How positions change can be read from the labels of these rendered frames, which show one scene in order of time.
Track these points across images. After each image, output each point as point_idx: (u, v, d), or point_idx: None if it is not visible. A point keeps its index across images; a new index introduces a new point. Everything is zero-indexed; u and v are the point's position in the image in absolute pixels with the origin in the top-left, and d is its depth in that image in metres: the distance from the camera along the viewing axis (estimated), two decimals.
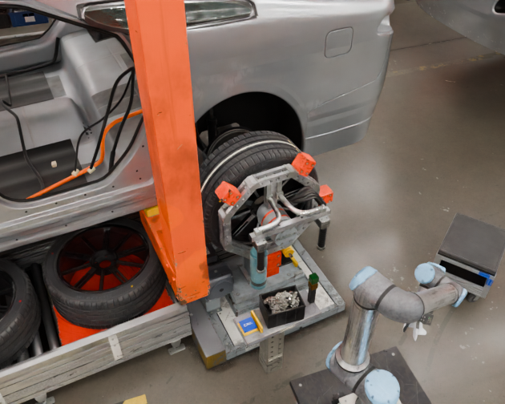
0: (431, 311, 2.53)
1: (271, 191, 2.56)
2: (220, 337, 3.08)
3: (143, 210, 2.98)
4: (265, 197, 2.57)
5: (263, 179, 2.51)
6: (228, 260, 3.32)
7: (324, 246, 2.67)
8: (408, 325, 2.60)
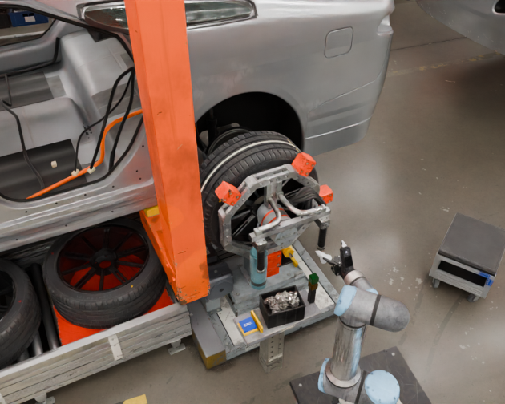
0: (341, 276, 2.54)
1: (271, 191, 2.56)
2: (220, 337, 3.08)
3: (143, 210, 2.98)
4: (265, 197, 2.57)
5: (263, 179, 2.51)
6: (228, 260, 3.32)
7: (324, 246, 2.67)
8: (342, 248, 2.59)
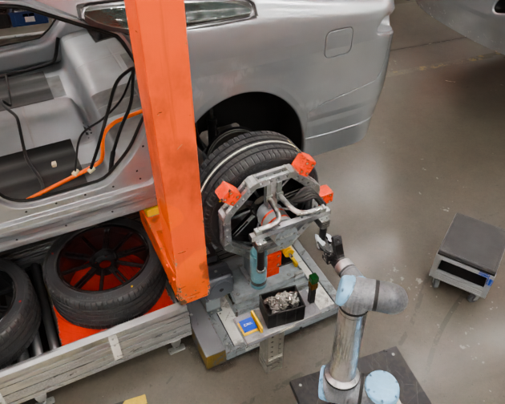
0: (332, 264, 2.59)
1: (271, 191, 2.56)
2: (220, 337, 3.08)
3: (143, 210, 2.98)
4: (265, 197, 2.57)
5: (263, 179, 2.51)
6: (228, 260, 3.32)
7: (324, 246, 2.67)
8: (326, 238, 2.64)
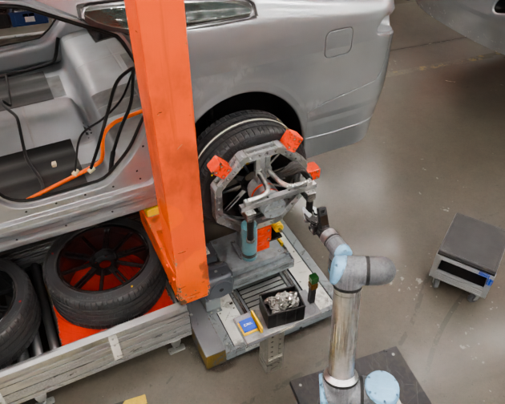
0: (317, 234, 2.73)
1: (260, 165, 2.71)
2: (220, 337, 3.08)
3: (143, 210, 2.98)
4: (255, 171, 2.72)
5: (252, 154, 2.65)
6: (222, 237, 3.47)
7: None
8: (313, 211, 2.78)
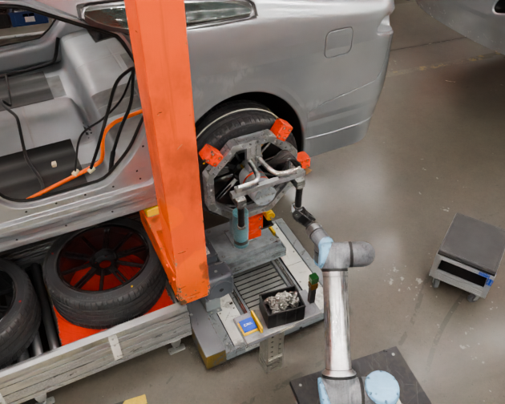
0: None
1: (250, 153, 2.78)
2: (220, 337, 3.08)
3: (143, 210, 2.98)
4: (245, 159, 2.79)
5: (243, 143, 2.72)
6: (215, 226, 3.54)
7: (300, 206, 2.89)
8: None
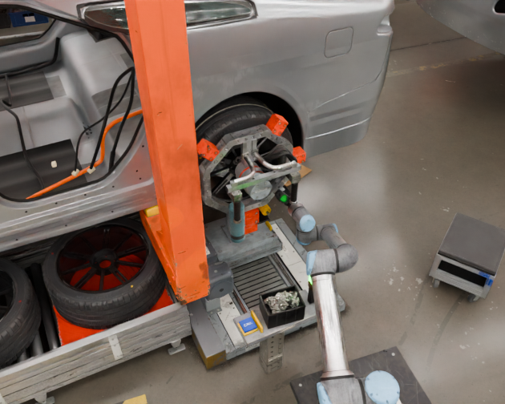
0: None
1: (246, 148, 2.81)
2: (220, 337, 3.08)
3: (143, 210, 2.98)
4: (241, 154, 2.82)
5: (239, 137, 2.75)
6: (212, 221, 3.57)
7: (296, 200, 2.92)
8: (280, 188, 3.19)
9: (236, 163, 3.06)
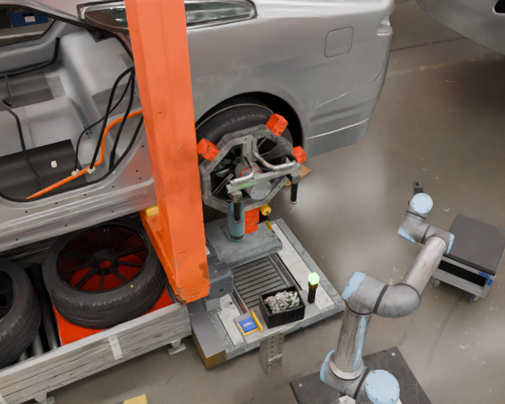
0: None
1: (246, 148, 2.81)
2: (220, 337, 3.08)
3: (143, 210, 2.98)
4: (241, 154, 2.82)
5: (239, 137, 2.76)
6: (212, 221, 3.57)
7: (296, 200, 2.92)
8: None
9: (236, 163, 3.06)
